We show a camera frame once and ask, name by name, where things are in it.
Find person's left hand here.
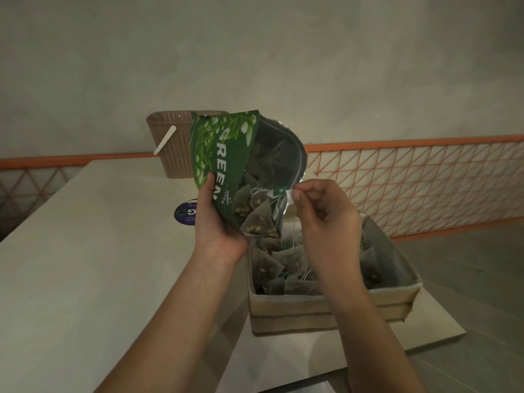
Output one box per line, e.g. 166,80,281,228
192,172,251,265

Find person's right hand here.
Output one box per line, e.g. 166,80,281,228
291,178,371,306

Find pile of green tea bags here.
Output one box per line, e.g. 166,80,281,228
235,139,295,238
252,229,388,296

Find green tea bag with tag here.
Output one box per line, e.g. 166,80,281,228
270,188,296,217

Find beige fabric storage box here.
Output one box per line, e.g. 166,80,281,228
247,212,422,336

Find green tea pouch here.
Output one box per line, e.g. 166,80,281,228
189,110,308,238

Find person's right forearm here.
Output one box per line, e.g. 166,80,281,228
327,286,426,393

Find person's left forearm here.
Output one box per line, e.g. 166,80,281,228
94,245,242,393

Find round blue sticker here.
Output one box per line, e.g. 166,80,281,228
173,201,199,225

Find brown perforated plastic basket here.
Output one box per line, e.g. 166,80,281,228
146,110,228,180

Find orange metal mesh fence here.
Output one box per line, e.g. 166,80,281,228
0,134,524,242

